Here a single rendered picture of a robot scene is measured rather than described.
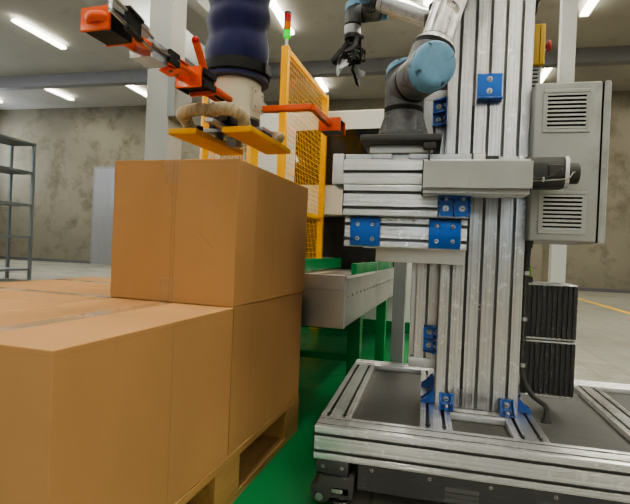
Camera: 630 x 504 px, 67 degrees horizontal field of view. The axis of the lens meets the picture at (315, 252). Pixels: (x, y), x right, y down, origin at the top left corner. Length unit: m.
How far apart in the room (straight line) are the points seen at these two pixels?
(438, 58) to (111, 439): 1.13
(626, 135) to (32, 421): 13.11
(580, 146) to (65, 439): 1.46
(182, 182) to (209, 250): 0.21
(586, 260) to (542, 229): 11.29
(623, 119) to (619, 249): 3.00
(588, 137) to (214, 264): 1.13
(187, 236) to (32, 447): 0.69
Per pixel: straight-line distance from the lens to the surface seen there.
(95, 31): 1.22
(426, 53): 1.35
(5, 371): 0.88
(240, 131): 1.49
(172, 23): 3.31
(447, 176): 1.27
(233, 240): 1.29
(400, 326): 2.43
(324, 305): 1.90
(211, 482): 1.37
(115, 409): 0.95
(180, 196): 1.38
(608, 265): 12.98
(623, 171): 13.22
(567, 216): 1.58
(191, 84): 1.46
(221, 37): 1.69
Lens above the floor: 0.71
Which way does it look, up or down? level
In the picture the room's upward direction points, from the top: 2 degrees clockwise
